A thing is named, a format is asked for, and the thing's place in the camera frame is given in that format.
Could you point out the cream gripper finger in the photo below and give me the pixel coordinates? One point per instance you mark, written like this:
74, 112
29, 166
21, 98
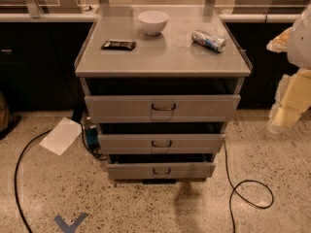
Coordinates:
281, 42
288, 107

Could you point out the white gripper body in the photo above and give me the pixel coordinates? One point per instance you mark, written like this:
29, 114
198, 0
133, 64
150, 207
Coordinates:
300, 45

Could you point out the grey bottom drawer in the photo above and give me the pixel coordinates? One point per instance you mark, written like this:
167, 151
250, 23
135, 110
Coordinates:
155, 171

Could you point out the grey drawer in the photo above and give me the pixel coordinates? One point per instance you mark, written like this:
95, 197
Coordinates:
161, 143
161, 108
155, 171

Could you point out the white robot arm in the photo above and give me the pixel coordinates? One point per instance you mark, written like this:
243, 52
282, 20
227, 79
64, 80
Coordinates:
299, 48

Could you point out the grey drawer cabinet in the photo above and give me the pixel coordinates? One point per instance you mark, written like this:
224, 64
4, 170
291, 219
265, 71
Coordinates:
170, 63

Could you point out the grey middle drawer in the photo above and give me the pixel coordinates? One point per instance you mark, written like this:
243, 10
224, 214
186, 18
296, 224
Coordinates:
161, 143

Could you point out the grey top drawer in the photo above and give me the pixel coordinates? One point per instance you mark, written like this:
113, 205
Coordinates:
161, 108

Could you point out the crushed silver blue can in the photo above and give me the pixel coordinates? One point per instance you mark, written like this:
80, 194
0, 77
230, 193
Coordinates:
208, 40

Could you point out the white bowl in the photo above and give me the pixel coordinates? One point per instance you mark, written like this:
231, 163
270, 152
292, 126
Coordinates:
153, 22

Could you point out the black snack bar packet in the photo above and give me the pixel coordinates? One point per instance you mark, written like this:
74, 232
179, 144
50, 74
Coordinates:
118, 45

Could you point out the blue power box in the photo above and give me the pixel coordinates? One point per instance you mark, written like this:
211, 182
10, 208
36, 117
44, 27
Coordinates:
91, 137

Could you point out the white paper sheet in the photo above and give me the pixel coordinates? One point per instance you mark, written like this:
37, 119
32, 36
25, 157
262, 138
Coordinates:
62, 136

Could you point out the brown bag at left edge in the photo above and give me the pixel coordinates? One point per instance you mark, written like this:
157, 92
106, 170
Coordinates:
6, 118

